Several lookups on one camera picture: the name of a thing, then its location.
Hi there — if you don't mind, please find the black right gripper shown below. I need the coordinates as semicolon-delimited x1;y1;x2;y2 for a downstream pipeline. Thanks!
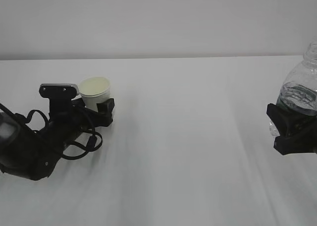
266;103;317;156

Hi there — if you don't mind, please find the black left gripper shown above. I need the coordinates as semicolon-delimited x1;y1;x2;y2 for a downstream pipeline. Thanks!
39;98;115;152

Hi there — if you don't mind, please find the white paper cup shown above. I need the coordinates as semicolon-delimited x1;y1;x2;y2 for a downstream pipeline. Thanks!
78;77;110;112

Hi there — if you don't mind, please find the clear water bottle green label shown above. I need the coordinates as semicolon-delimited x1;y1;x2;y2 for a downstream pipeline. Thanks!
275;41;317;132

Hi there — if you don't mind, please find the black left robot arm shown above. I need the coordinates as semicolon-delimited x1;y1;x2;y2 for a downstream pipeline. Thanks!
0;98;115;181

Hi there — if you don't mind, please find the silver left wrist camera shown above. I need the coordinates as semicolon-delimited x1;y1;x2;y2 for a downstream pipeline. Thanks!
39;83;79;104

